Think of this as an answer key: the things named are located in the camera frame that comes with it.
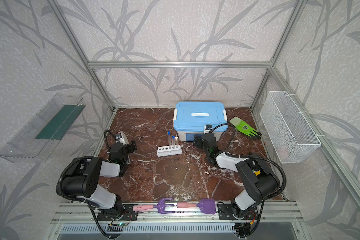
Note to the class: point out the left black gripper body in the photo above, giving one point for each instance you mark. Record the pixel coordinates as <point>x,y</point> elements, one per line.
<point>127,149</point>

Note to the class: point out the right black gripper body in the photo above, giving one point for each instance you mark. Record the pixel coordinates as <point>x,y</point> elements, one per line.
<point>200,141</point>

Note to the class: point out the white plastic storage bin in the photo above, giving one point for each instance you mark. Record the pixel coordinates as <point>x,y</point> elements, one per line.
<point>185,136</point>

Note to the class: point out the blue plastic bin lid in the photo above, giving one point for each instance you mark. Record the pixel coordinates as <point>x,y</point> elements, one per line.
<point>193,116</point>

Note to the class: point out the test tube blue cap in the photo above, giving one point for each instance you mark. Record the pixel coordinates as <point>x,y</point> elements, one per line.
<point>173,142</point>
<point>169,139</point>

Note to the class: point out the white test tube rack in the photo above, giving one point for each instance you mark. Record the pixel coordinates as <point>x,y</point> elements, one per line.
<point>169,150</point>

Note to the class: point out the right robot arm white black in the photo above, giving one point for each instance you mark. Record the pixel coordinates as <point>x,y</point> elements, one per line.
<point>262,178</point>

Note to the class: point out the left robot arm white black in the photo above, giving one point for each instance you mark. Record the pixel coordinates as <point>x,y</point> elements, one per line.
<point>79,181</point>

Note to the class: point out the metal garden trowel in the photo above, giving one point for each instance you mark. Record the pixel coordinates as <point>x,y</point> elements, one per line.
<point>124,139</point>

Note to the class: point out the green black work glove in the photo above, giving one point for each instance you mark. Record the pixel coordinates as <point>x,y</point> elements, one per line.
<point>245,129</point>

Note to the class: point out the green mat in shelf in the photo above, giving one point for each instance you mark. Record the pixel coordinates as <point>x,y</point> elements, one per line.
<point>60,123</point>

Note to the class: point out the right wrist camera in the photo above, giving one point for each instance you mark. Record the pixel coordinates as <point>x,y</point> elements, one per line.
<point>208,129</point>

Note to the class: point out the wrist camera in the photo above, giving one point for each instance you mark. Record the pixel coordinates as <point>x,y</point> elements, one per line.
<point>208,129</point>
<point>119,137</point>

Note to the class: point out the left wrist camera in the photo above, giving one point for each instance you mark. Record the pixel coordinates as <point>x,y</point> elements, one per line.
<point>119,137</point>

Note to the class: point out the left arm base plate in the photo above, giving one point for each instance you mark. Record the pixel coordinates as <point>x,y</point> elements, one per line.
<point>126,214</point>

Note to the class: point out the purple garden spade pink handle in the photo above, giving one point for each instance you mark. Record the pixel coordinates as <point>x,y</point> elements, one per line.
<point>206,206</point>

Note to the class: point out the purple garden fork pink handle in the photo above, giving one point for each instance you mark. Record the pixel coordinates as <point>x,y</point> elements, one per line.
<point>160,206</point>

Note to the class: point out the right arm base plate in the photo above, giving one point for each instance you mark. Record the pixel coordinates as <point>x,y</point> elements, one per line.
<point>228,211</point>

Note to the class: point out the white wire mesh basket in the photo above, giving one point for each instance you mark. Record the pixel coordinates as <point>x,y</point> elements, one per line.
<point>290,133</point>

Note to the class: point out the clear acrylic wall shelf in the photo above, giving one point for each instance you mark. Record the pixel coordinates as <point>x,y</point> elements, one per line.
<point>24,147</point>

